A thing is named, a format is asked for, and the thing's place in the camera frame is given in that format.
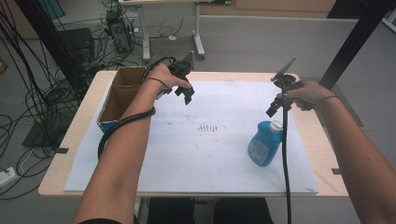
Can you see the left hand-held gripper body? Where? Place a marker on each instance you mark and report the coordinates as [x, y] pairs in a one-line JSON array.
[[179, 67]]

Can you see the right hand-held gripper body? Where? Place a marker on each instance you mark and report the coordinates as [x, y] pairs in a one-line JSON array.
[[289, 81]]

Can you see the blue bottle with white cap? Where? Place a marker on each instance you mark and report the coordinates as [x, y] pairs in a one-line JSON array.
[[266, 143]]

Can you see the blue cardboard box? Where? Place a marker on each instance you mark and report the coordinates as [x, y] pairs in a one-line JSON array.
[[120, 99]]

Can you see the person's left hand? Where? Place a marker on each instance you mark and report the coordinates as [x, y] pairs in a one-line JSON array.
[[162, 77]]

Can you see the person's right hand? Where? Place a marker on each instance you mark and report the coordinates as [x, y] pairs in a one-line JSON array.
[[311, 93]]

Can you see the white paper sheet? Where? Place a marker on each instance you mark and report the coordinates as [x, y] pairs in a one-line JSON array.
[[202, 155]]

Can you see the black computer tower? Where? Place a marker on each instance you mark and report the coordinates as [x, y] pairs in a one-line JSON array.
[[120, 34]]

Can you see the wooden cabinet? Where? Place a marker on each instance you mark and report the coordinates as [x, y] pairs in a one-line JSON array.
[[280, 6]]

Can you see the black tape piece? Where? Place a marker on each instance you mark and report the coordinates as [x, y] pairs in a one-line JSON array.
[[61, 150], [336, 171]]

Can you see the black box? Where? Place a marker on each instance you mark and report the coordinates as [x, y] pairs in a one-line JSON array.
[[77, 43]]

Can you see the person's right leg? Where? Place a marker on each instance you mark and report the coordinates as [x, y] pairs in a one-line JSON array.
[[243, 211]]

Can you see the person's leg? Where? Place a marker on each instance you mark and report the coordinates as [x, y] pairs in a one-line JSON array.
[[171, 211], [243, 211]]

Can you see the person's left leg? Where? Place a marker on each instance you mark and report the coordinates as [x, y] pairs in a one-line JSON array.
[[171, 211]]

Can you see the black floor plate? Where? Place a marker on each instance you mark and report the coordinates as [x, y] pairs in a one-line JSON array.
[[40, 137]]

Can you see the white power strip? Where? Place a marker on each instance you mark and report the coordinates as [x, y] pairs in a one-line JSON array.
[[6, 175]]

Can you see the white desk frame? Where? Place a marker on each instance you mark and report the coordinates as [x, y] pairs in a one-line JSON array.
[[196, 31]]

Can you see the black metal post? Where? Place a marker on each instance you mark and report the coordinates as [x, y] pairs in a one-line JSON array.
[[46, 31], [355, 40]]

